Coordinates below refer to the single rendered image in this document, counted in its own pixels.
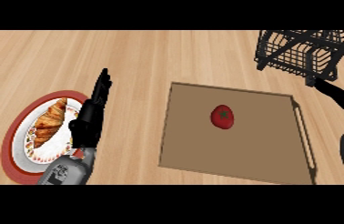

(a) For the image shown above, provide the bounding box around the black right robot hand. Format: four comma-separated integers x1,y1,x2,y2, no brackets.
312,77,344,165

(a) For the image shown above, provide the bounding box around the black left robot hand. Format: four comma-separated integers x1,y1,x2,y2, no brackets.
68,67,114,149

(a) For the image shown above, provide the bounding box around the red tomato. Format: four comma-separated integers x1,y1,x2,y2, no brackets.
210,104,235,130

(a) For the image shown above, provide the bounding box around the brown wooden tray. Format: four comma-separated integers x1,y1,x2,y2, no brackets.
157,81,319,186

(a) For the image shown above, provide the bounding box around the golden croissant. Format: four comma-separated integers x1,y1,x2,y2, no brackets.
34,97,68,149

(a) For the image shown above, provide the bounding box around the white patterned plate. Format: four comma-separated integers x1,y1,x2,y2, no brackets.
11,97,86,174

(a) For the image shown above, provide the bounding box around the red round placemat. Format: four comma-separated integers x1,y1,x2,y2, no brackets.
0,89,92,186

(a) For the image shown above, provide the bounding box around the black wire tiered basket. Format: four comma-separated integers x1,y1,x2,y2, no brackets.
253,29,344,87

